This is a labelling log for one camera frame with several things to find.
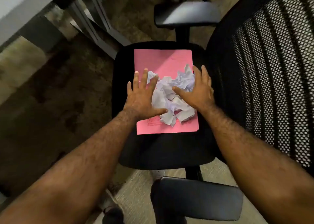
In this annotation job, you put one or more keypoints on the black mesh office chair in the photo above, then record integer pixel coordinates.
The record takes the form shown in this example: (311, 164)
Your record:
(166, 152)

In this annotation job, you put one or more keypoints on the person's left forearm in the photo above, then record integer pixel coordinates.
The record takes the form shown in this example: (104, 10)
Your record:
(73, 172)

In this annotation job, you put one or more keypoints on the white paper scraps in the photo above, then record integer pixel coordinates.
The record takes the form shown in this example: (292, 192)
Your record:
(169, 101)

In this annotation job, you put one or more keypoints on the grey perforated clog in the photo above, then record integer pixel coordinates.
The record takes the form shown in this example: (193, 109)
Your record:
(157, 174)

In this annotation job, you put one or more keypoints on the pink paper folder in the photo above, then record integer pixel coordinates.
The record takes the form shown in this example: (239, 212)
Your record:
(162, 61)

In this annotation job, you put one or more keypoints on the person's left hand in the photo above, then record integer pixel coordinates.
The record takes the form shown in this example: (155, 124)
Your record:
(141, 98)

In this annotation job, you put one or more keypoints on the person's right forearm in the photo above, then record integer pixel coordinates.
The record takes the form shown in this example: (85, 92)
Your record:
(257, 162)

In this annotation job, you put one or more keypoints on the grey metal desk leg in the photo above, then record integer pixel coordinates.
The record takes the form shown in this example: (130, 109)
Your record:
(94, 39)
(115, 34)

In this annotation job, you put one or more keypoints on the person's right hand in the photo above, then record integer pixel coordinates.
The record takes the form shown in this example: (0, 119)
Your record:
(198, 93)

